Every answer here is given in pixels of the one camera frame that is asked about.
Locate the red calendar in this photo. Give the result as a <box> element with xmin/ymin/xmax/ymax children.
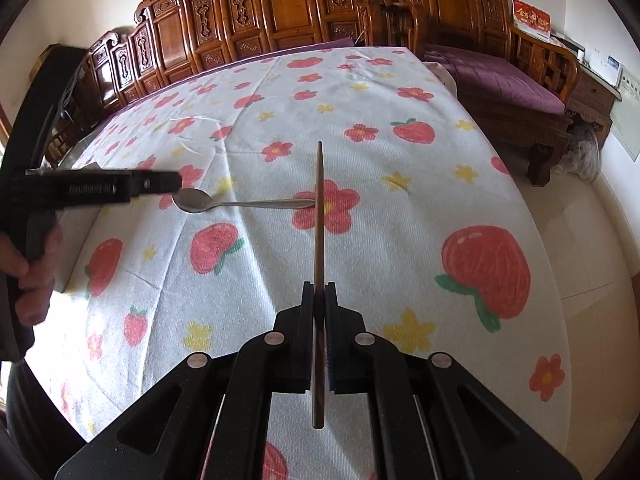
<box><xmin>511</xmin><ymin>0</ymin><xmax>552</xmax><ymax>42</ymax></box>

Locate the person's left forearm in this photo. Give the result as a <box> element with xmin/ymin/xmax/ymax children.
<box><xmin>0</xmin><ymin>359</ymin><xmax>89</xmax><ymax>462</ymax></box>

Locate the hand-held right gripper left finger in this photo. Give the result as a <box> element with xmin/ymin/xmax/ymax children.
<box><xmin>55</xmin><ymin>281</ymin><xmax>315</xmax><ymax>480</ymax></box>

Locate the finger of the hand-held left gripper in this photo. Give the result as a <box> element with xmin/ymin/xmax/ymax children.
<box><xmin>25</xmin><ymin>169</ymin><xmax>184</xmax><ymax>209</ymax></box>

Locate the wooden side table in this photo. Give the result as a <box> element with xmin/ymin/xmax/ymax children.
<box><xmin>565</xmin><ymin>66</ymin><xmax>617</xmax><ymax>137</ymax></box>

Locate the white device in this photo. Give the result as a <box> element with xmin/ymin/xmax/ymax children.
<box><xmin>579</xmin><ymin>46</ymin><xmax>624</xmax><ymax>87</ymax></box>

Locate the grey plastic bag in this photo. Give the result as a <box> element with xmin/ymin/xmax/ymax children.
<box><xmin>556</xmin><ymin>122</ymin><xmax>602</xmax><ymax>182</ymax></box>

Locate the dark brown chopstick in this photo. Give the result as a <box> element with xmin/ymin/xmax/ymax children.
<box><xmin>312</xmin><ymin>141</ymin><xmax>326</xmax><ymax>430</ymax></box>

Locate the purple seat cushion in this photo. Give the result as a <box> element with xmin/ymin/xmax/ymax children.
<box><xmin>425</xmin><ymin>43</ymin><xmax>567</xmax><ymax>116</ymax></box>

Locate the floral strawberry printed cloth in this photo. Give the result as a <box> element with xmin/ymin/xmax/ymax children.
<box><xmin>22</xmin><ymin>46</ymin><xmax>571</xmax><ymax>480</ymax></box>

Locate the long carved wooden bench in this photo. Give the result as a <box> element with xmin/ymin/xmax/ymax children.
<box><xmin>42</xmin><ymin>0</ymin><xmax>382</xmax><ymax>167</ymax></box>

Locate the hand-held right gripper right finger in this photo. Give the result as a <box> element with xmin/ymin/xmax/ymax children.
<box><xmin>324</xmin><ymin>281</ymin><xmax>584</xmax><ymax>480</ymax></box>

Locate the white wall chart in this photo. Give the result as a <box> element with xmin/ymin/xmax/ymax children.
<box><xmin>609</xmin><ymin>74</ymin><xmax>640</xmax><ymax>162</ymax></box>

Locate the person's left hand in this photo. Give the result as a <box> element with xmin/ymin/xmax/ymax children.
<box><xmin>0</xmin><ymin>224</ymin><xmax>64</xmax><ymax>327</ymax></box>

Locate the large metal spoon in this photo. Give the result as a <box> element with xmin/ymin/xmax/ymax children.
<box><xmin>172</xmin><ymin>188</ymin><xmax>317</xmax><ymax>214</ymax></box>

